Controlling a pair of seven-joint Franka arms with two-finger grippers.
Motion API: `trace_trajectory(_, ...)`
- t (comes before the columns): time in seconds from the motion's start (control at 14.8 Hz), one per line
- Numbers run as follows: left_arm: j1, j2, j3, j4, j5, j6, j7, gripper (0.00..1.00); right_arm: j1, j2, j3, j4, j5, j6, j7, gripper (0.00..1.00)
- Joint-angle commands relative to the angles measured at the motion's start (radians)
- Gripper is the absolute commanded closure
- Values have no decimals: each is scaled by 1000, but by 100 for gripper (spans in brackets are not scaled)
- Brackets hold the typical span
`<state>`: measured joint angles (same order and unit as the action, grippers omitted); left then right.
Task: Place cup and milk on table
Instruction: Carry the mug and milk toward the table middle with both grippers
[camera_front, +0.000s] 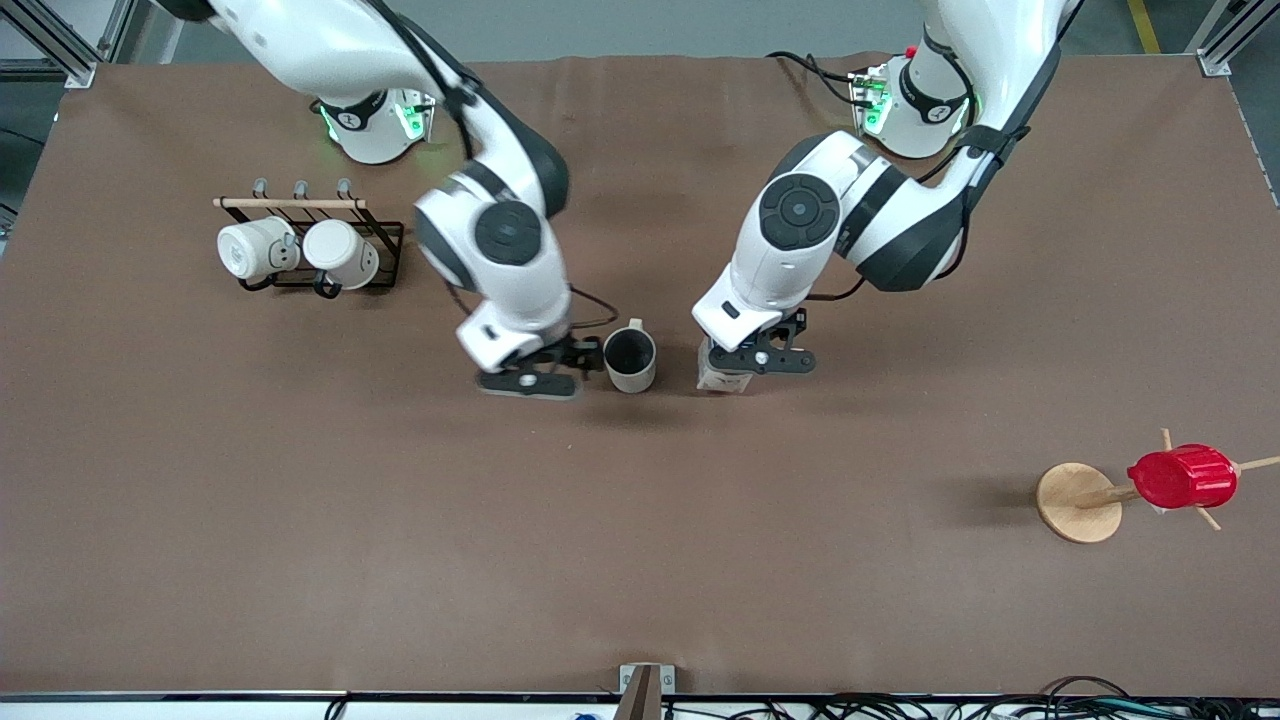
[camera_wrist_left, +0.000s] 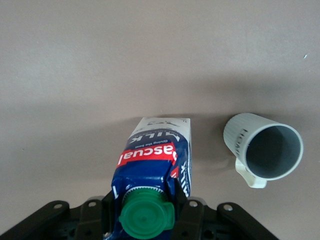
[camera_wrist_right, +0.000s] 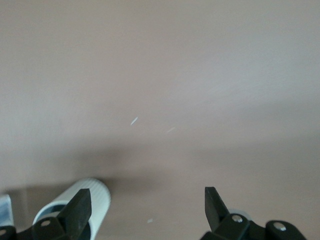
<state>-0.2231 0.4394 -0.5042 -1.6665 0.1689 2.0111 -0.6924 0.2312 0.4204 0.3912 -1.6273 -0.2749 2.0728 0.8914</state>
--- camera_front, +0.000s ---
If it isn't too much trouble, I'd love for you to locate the black left base cable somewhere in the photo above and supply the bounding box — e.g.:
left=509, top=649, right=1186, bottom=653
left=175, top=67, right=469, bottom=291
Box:
left=765, top=50, right=863, bottom=108

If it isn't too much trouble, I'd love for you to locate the black cable bundle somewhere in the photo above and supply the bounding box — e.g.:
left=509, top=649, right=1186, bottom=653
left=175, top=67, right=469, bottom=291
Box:
left=660, top=676, right=1280, bottom=720

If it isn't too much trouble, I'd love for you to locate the blue white milk carton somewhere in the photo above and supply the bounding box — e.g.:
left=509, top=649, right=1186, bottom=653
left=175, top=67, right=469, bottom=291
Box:
left=696, top=340, right=754, bottom=395

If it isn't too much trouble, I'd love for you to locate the white mug black handle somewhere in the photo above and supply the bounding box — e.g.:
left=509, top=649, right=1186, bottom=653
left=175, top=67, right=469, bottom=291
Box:
left=302, top=219, right=382, bottom=292

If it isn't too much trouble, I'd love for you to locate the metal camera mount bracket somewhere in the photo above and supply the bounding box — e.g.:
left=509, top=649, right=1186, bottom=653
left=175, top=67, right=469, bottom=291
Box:
left=618, top=663, right=677, bottom=720

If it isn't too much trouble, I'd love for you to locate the black wire mug rack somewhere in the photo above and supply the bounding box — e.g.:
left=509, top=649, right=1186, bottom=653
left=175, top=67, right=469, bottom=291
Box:
left=212, top=177, right=406, bottom=300

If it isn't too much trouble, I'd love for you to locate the aluminium frame post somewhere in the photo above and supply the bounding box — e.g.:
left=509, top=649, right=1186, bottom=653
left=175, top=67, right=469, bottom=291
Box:
left=1195, top=0, right=1280, bottom=78
left=0, top=0, right=138, bottom=89

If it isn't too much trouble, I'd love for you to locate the white mug with face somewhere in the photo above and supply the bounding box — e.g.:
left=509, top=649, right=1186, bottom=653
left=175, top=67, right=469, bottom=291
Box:
left=216, top=216, right=301, bottom=284

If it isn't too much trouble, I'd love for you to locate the red plastic cup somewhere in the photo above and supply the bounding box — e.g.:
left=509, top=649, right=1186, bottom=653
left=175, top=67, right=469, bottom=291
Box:
left=1126, top=444, right=1240, bottom=512

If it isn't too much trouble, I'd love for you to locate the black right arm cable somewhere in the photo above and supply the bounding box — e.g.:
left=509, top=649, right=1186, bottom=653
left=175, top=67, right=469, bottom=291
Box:
left=568, top=284, right=622, bottom=332

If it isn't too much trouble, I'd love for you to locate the wooden mug tree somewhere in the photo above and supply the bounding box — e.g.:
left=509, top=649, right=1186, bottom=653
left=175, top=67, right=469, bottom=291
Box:
left=1035, top=428, right=1280, bottom=546

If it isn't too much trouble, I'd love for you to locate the grey ceramic mug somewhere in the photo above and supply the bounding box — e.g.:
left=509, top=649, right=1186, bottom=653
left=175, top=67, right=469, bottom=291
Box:
left=602, top=318, right=659, bottom=395

